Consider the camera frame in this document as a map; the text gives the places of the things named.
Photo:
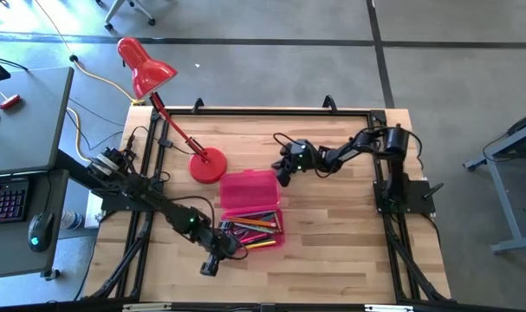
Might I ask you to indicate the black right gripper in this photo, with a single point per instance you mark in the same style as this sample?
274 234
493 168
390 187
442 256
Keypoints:
301 158

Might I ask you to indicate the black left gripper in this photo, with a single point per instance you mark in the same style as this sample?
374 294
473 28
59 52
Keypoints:
219 245

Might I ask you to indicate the purple scissors with teal blades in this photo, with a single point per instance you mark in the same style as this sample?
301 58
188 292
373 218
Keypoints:
243 234

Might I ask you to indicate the long grey-green pencil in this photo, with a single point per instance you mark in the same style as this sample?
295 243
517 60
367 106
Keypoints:
258 228

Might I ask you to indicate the pink plastic supply box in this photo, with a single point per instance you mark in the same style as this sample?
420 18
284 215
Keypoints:
250 190

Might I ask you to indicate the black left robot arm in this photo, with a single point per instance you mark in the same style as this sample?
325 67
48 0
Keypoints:
158 206

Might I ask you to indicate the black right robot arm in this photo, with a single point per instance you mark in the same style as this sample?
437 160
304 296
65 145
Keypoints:
394 173

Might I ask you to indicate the red desk lamp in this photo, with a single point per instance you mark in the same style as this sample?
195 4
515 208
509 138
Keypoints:
147 71

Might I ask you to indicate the clear plastic bottle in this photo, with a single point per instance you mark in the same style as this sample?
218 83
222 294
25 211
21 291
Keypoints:
73 220

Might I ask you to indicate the black computer mouse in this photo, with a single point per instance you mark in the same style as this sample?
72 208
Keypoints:
40 232

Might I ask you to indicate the grey office chair base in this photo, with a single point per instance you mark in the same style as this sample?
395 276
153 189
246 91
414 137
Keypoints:
115 11

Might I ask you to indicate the grey metal side table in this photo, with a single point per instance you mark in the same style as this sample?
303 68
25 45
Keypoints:
505 203

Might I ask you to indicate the dark grey desk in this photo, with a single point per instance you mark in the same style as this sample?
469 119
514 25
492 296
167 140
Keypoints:
7 255

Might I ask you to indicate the black computer keyboard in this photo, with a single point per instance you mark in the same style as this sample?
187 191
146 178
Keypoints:
7 201

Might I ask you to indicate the light grey desk top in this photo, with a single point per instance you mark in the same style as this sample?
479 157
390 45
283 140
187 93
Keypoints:
28 138

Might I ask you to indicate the black aluminium table frame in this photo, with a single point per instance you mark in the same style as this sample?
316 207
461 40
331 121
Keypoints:
267 112

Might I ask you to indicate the white metal bracket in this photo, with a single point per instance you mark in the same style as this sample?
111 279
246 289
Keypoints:
388 308
145 307

